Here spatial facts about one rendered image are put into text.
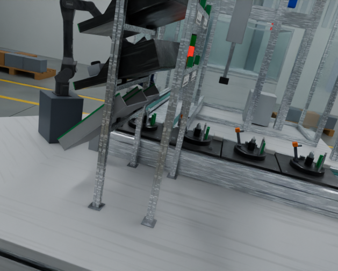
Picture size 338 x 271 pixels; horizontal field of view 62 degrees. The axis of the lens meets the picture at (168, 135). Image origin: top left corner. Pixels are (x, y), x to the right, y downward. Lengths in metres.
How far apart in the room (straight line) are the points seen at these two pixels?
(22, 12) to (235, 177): 9.99
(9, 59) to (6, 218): 6.20
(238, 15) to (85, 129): 1.60
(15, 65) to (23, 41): 3.86
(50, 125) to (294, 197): 1.03
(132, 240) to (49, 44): 9.73
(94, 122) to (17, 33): 10.02
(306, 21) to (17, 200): 2.06
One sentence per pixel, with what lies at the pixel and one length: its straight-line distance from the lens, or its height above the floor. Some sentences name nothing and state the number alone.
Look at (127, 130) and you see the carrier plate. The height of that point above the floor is 0.97.
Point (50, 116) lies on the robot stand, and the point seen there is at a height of 0.98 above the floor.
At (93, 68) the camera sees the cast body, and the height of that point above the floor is 1.25.
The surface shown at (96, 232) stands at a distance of 0.82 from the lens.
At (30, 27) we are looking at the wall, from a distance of 10.58.
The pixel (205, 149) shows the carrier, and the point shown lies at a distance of 1.20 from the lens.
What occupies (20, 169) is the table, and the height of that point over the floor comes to 0.86.
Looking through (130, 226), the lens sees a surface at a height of 0.86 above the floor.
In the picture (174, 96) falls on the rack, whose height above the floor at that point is 1.25.
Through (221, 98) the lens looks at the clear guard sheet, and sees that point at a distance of 2.58.
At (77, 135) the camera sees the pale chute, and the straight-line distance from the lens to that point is 0.89.
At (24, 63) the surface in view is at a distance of 6.81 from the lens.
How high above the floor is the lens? 1.38
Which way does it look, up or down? 19 degrees down
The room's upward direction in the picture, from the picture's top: 12 degrees clockwise
